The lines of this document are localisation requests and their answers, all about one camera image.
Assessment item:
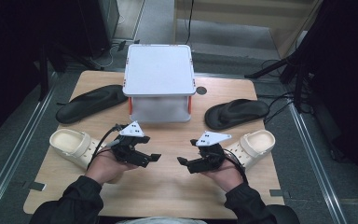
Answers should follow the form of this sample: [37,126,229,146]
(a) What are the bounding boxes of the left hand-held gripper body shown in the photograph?
[111,120,152,168]

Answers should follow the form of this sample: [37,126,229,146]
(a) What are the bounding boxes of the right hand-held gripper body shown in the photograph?
[186,131,232,175]

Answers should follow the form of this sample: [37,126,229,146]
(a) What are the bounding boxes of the black flip-flop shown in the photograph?
[204,98,270,131]
[55,84,129,125]

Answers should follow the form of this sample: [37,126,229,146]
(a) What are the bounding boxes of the cream clog shoe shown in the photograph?
[227,129,276,172]
[48,128,108,172]

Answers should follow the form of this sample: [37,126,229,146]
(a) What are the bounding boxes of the white two-tier shoe rack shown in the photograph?
[122,44,198,124]

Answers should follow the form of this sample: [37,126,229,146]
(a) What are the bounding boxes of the person's right hand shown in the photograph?
[200,160,245,193]

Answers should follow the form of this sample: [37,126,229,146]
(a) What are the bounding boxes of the person's left hand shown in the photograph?
[87,149,139,187]

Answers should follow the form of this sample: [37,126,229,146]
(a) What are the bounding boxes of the person's grey clothing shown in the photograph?
[116,217,208,224]

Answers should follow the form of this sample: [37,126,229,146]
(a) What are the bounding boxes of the black tape strip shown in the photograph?
[21,181,47,191]
[269,189,292,199]

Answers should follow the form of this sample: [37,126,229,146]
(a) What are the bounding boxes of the black tripod stand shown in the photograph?
[244,46,311,113]

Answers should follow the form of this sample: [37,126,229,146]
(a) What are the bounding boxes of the black cabinet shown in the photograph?
[77,0,120,59]

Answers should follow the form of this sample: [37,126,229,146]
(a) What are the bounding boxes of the black curtain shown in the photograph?
[0,0,49,146]
[304,0,358,188]

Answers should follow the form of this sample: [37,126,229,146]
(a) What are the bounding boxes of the left hand-held gripper cable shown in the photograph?
[87,123,129,171]

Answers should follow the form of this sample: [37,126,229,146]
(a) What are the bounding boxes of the white floor cable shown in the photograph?
[89,45,120,69]

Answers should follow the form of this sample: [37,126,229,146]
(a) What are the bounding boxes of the black floor cables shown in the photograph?
[262,91,296,124]

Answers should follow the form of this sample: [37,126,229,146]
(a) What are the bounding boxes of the metal floor rail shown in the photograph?
[287,102,348,224]
[0,71,59,218]

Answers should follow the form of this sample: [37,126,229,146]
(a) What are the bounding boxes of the black hanging cable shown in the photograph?
[185,0,195,45]

